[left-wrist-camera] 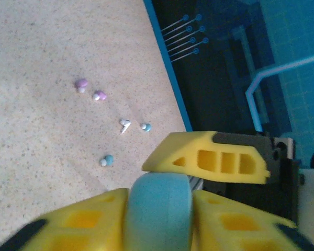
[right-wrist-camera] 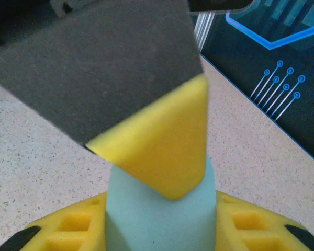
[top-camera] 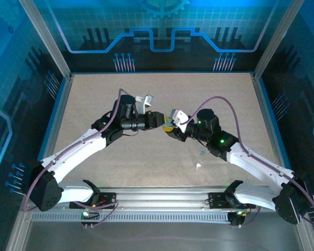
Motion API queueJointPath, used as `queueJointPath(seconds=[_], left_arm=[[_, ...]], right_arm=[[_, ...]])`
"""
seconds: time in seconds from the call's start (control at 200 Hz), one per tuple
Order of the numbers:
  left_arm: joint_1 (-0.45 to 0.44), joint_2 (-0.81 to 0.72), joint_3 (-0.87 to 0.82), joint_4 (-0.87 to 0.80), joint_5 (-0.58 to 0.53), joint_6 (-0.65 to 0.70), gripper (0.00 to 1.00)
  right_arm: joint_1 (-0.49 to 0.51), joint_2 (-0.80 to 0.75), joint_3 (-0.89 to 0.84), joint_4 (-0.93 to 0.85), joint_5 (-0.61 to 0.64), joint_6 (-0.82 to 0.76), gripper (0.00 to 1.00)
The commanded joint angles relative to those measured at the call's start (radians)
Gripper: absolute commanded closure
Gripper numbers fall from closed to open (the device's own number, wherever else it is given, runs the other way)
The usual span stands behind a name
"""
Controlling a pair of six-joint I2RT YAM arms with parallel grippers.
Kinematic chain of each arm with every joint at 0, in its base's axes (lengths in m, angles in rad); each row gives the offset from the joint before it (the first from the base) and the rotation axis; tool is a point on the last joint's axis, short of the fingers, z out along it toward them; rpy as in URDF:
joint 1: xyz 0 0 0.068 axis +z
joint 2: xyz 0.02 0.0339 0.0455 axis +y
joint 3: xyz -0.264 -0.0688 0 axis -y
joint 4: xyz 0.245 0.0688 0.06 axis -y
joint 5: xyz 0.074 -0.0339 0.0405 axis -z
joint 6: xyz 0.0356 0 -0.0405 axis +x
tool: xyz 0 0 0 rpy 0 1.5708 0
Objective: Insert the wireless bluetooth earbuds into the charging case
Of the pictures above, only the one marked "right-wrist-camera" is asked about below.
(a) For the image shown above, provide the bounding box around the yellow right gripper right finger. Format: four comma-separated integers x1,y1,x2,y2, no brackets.
214,190,314,251

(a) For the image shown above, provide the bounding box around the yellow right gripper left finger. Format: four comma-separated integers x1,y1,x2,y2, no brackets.
0,192,109,251

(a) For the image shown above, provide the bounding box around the teal earbud charging case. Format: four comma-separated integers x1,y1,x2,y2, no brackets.
104,154,218,251

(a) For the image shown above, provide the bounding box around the aluminium frame post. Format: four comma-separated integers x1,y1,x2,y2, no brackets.
193,10,217,52

